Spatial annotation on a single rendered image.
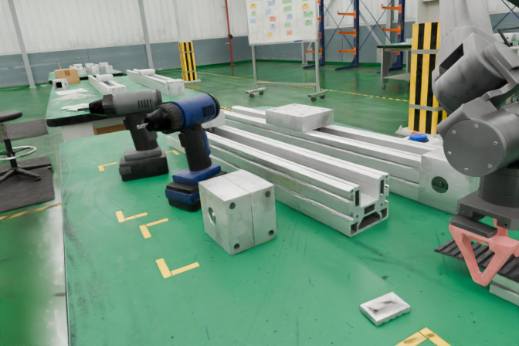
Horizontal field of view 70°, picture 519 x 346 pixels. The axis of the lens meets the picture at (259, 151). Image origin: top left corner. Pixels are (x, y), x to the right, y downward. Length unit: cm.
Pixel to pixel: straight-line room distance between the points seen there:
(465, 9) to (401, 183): 34
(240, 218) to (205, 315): 16
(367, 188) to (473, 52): 29
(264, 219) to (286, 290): 13
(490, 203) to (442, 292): 13
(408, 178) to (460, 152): 35
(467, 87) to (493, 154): 11
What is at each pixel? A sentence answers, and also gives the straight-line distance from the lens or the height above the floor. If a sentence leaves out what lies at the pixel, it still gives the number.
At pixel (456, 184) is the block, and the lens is 72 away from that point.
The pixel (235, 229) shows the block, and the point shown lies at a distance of 58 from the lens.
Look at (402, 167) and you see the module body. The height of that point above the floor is 84.
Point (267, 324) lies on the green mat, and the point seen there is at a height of 78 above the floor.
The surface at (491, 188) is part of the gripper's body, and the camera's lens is 49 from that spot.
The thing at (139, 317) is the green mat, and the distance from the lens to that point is 53.
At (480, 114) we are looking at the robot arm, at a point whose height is 101.
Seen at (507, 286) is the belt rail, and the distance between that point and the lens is 55.
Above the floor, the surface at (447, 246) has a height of 81.
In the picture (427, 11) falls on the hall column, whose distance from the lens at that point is 415.
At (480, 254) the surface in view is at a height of 81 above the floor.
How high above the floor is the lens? 110
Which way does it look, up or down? 17 degrees down
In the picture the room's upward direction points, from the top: 5 degrees counter-clockwise
